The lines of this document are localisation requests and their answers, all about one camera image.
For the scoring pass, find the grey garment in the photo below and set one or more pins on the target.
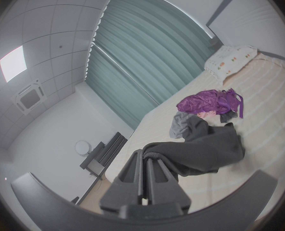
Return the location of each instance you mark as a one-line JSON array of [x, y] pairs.
[[178, 126]]

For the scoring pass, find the blue-green curtain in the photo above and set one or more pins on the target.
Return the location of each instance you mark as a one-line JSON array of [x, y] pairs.
[[152, 37], [113, 85]]

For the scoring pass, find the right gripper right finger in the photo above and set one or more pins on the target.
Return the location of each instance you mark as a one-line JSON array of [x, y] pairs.
[[164, 189]]

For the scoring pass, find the small black garment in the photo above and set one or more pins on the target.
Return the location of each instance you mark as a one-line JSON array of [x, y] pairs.
[[227, 117]]

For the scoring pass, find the pink garment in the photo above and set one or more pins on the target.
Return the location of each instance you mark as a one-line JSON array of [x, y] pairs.
[[202, 114]]

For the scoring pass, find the black chest of drawers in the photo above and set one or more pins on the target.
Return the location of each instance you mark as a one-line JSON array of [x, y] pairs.
[[113, 148]]

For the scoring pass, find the round white-framed mirror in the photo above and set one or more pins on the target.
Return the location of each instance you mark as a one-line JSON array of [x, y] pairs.
[[82, 148]]

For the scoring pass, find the white printed pillow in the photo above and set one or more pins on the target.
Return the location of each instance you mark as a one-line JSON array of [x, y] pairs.
[[229, 61]]

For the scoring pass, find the grey bedside table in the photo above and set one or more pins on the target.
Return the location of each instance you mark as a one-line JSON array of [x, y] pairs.
[[213, 43]]

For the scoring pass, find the black top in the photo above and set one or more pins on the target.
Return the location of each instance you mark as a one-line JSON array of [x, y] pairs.
[[205, 150]]

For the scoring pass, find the ceiling light panel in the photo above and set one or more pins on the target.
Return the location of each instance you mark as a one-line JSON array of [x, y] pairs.
[[13, 62]]

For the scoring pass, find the ceiling air conditioner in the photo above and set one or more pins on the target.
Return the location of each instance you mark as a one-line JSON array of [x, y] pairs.
[[29, 97]]

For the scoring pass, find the bed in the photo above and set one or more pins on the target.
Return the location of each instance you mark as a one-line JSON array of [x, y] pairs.
[[265, 129]]

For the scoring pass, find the purple satin garment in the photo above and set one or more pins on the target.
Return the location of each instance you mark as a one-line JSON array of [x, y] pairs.
[[200, 102]]

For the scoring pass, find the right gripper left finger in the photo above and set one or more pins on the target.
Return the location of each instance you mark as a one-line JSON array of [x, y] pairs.
[[125, 186]]

